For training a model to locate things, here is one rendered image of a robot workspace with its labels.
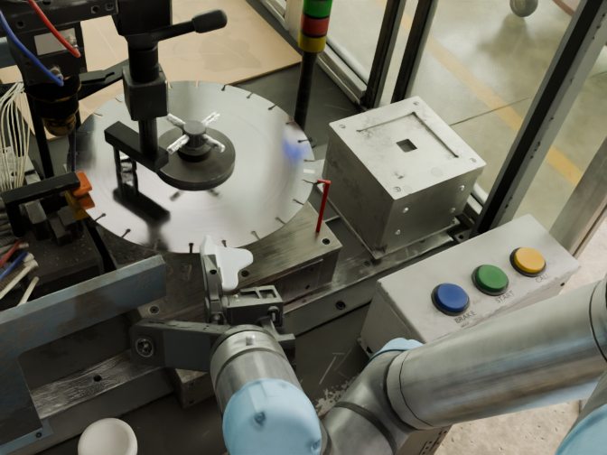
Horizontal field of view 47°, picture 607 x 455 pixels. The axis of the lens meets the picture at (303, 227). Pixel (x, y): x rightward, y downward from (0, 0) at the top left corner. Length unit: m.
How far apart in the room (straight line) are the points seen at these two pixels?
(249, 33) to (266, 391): 1.07
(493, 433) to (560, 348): 1.41
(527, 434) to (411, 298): 1.08
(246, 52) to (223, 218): 0.66
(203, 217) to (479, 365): 0.44
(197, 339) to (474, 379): 0.29
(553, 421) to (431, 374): 1.39
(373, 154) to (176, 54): 0.55
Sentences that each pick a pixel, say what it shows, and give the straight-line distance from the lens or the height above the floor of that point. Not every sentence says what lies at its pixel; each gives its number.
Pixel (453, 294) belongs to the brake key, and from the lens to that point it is 0.92.
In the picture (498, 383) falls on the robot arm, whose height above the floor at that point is 1.16.
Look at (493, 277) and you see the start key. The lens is 0.95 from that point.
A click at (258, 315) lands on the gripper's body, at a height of 0.98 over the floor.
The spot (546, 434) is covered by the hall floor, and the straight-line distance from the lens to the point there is 1.96.
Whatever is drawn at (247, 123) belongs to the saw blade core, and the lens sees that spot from 1.01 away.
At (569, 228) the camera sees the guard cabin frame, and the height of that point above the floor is 0.91.
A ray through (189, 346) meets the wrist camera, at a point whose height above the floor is 0.98.
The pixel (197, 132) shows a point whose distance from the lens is 0.91.
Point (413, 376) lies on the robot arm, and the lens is 0.63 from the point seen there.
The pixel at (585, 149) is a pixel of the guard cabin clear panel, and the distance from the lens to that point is 1.03.
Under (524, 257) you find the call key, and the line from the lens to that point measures 0.99.
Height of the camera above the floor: 1.61
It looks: 49 degrees down
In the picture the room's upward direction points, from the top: 11 degrees clockwise
